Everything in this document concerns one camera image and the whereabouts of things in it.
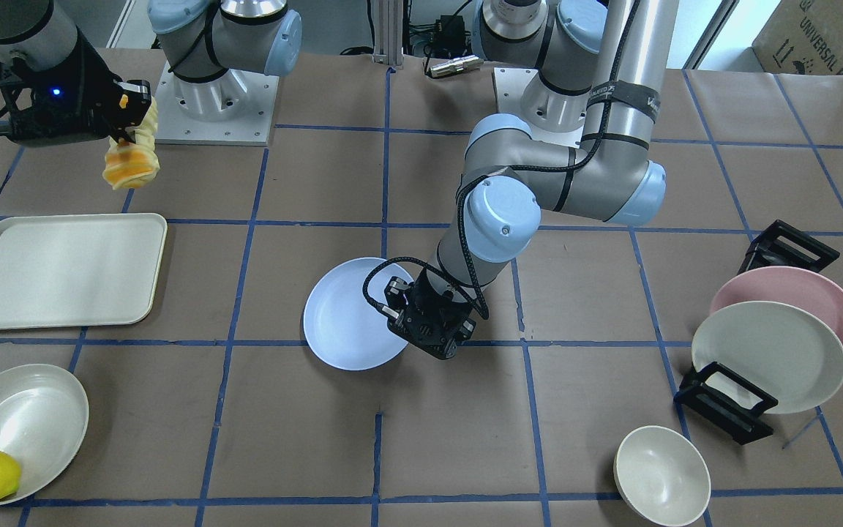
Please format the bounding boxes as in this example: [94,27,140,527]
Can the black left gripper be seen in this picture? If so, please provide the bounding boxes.
[384,274,477,360]

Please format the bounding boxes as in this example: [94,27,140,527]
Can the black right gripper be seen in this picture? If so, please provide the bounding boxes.
[0,34,151,147]

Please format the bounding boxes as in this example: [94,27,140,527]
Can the orange striped bread roll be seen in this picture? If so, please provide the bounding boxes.
[102,97,160,190]

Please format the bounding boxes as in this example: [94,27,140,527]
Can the light blue plate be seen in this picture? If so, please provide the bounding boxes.
[302,257,408,370]

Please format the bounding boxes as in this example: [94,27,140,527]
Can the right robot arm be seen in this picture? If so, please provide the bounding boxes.
[0,1,302,147]

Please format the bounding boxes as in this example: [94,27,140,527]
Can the black plate rack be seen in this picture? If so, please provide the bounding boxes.
[675,220,843,446]

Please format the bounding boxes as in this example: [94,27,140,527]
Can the beige round plate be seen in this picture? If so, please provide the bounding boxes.
[0,364,90,506]

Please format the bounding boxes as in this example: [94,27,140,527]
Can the beige plate in rack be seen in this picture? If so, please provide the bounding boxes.
[692,301,843,414]

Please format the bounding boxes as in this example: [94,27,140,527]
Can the pink plate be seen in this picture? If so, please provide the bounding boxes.
[708,266,843,345]

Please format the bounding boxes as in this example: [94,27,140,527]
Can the white rectangular tray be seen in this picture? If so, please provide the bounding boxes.
[0,213,168,330]

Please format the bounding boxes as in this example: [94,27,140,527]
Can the silver metal connector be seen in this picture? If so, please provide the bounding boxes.
[424,54,484,79]

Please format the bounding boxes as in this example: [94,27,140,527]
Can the beige bowl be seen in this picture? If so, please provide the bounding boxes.
[613,426,712,526]

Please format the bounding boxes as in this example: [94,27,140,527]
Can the cardboard box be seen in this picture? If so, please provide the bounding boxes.
[751,0,843,81]

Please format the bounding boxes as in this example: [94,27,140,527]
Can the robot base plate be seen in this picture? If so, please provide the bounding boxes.
[494,67,588,147]

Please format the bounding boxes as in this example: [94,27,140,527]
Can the aluminium frame post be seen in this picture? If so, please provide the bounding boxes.
[369,0,407,70]

